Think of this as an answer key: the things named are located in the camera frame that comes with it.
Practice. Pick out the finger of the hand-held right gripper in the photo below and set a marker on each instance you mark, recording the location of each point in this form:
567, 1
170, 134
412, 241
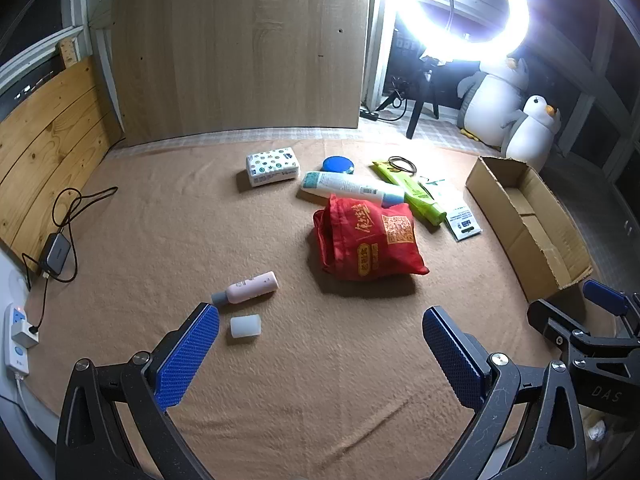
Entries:
602, 296
547, 320

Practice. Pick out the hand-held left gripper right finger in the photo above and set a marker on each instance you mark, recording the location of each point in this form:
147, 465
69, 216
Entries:
452, 355

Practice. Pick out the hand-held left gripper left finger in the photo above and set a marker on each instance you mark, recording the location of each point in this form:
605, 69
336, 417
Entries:
187, 355

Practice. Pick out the translucent white cap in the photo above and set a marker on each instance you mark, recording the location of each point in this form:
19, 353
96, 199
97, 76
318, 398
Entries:
246, 325

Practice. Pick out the cardboard box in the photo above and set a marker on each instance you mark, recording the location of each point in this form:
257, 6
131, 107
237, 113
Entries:
550, 240

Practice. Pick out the white retail package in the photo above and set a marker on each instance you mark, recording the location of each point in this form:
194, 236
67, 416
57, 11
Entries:
457, 215

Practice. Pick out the red fabric bag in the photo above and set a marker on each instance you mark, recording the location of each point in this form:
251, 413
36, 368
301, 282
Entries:
370, 240

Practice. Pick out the green hand cream tube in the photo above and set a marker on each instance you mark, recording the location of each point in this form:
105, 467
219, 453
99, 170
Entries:
415, 195

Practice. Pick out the white bottle with blue cap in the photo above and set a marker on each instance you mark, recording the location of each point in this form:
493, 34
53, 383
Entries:
345, 185

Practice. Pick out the patterned white tissue pack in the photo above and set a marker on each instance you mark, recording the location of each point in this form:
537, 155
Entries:
272, 166

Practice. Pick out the blue round lid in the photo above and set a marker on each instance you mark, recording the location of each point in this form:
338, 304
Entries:
338, 165

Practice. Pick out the pink bottle with grey cap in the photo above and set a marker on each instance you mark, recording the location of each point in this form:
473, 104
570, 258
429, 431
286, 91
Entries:
250, 286

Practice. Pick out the white plug charger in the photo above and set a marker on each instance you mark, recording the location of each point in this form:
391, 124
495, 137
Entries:
22, 335

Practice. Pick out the grey power adapter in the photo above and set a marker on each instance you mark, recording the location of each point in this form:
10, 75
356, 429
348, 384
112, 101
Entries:
55, 252

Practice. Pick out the white power strip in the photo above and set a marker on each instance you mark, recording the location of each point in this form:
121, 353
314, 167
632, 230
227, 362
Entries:
12, 355

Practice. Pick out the small penguin plush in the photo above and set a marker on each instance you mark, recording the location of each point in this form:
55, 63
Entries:
532, 130

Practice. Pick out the large penguin plush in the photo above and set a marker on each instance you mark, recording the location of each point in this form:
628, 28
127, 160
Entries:
492, 105

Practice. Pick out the black tripod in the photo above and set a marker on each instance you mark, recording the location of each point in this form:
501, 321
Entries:
417, 110

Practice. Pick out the pine wood panel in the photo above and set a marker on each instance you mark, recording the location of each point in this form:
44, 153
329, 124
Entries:
45, 145

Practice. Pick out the black power strip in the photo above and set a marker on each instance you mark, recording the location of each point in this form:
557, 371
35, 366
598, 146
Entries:
369, 114

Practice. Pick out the light wooden board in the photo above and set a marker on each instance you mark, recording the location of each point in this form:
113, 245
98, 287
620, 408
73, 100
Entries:
235, 60

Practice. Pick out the black gooseneck phone holder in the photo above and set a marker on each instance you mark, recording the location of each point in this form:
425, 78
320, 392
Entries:
451, 5

